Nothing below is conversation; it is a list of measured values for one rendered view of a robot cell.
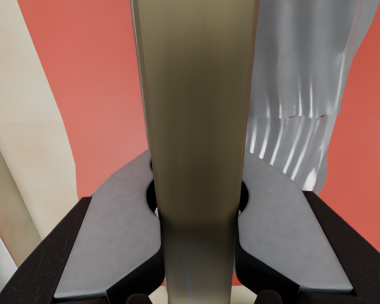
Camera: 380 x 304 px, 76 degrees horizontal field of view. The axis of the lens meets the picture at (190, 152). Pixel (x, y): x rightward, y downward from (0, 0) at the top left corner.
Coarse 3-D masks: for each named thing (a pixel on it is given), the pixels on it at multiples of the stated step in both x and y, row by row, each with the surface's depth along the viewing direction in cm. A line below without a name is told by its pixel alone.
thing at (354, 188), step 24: (96, 120) 18; (120, 120) 18; (144, 120) 18; (336, 120) 18; (360, 120) 18; (72, 144) 19; (96, 144) 19; (120, 144) 19; (144, 144) 19; (336, 144) 19; (360, 144) 19; (96, 168) 20; (336, 168) 20; (360, 168) 20; (336, 192) 21; (360, 192) 21; (360, 216) 23
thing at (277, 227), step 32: (256, 160) 11; (256, 192) 9; (288, 192) 9; (256, 224) 8; (288, 224) 8; (256, 256) 7; (288, 256) 7; (320, 256) 7; (256, 288) 7; (288, 288) 6; (320, 288) 6; (352, 288) 6
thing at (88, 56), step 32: (32, 0) 14; (64, 0) 14; (96, 0) 14; (128, 0) 14; (32, 32) 15; (64, 32) 15; (96, 32) 15; (128, 32) 15; (64, 64) 16; (96, 64) 16; (128, 64) 16; (352, 64) 16; (64, 96) 17; (96, 96) 17; (128, 96) 17; (352, 96) 17
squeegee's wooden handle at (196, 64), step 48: (144, 0) 5; (192, 0) 5; (240, 0) 5; (144, 48) 6; (192, 48) 6; (240, 48) 6; (144, 96) 7; (192, 96) 6; (240, 96) 6; (192, 144) 7; (240, 144) 7; (192, 192) 8; (240, 192) 8; (192, 240) 9; (192, 288) 10
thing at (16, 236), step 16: (0, 160) 19; (0, 176) 19; (0, 192) 19; (16, 192) 20; (0, 208) 19; (16, 208) 20; (0, 224) 19; (16, 224) 20; (32, 224) 22; (0, 240) 19; (16, 240) 20; (32, 240) 22; (0, 256) 20; (16, 256) 20; (0, 272) 20; (0, 288) 22
